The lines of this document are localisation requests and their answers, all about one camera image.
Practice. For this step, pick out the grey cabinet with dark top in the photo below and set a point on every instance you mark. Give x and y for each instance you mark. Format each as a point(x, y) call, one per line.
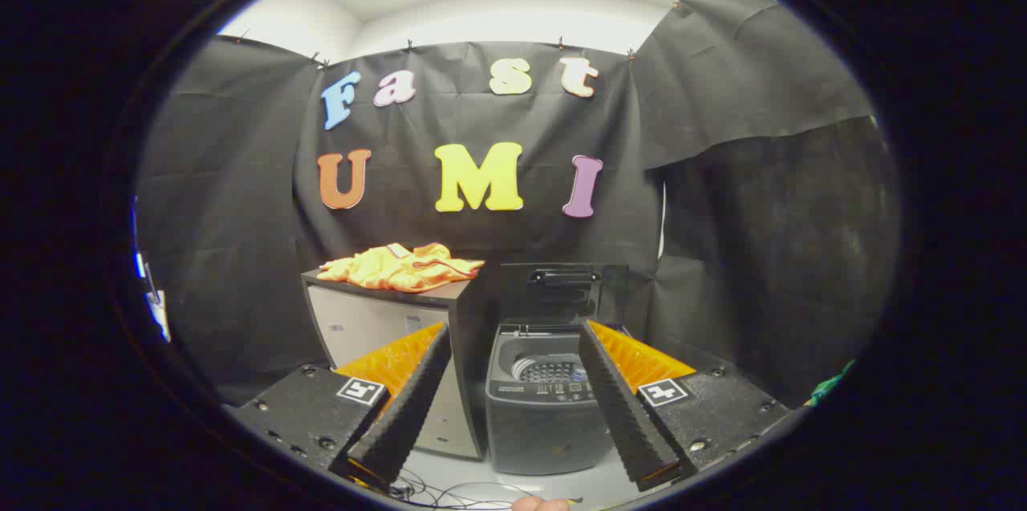
point(473, 350)

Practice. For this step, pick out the black backdrop cloth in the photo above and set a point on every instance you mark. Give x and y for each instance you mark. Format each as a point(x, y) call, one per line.
point(241, 174)

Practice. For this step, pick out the dark washing machine lid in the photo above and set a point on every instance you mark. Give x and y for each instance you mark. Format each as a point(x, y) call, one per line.
point(562, 294)

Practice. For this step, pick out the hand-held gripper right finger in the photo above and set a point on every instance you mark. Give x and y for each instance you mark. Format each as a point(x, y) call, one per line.
point(622, 407)

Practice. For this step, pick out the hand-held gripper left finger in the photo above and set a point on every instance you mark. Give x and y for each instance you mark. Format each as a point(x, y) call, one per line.
point(409, 407)

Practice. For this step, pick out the green object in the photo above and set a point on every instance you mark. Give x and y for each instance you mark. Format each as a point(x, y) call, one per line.
point(830, 387)

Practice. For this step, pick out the yellow orange garment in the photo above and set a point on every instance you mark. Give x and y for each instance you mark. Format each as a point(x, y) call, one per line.
point(401, 269)

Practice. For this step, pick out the grey washing machine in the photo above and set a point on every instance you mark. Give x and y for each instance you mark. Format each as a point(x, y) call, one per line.
point(541, 431)

